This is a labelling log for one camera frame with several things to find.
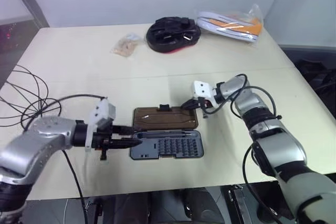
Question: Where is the dark window frame post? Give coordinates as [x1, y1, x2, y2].
[9, 0, 50, 28]

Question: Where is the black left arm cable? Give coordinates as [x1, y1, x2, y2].
[61, 149, 88, 224]

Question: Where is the black bin beside table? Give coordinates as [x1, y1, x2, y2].
[277, 44, 336, 99]

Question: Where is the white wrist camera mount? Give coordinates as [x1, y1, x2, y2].
[84, 98, 117, 152]
[193, 80, 224, 109]

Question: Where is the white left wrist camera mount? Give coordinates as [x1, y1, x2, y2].
[84, 98, 117, 152]

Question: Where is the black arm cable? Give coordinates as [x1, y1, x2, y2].
[61, 149, 88, 224]
[201, 73, 283, 218]

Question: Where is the small clear bag of snacks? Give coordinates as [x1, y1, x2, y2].
[109, 33, 145, 58]

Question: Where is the black metal bracket under table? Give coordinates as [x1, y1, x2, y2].
[225, 184, 253, 224]

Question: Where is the clear bag of orange-white items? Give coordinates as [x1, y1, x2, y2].
[195, 3, 264, 49]

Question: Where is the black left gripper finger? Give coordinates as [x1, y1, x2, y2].
[110, 137, 144, 150]
[113, 125, 140, 135]

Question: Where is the black screwdriver bit case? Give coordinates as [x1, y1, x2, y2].
[129, 104, 205, 161]

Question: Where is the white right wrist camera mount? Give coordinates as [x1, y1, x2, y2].
[193, 80, 224, 109]

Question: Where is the black looped wrist cable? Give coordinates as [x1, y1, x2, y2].
[0, 63, 109, 131]

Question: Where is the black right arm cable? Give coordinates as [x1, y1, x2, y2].
[201, 73, 283, 218]

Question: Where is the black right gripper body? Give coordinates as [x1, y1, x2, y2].
[195, 96, 214, 110]

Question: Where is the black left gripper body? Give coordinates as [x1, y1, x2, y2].
[91, 122, 118, 162]

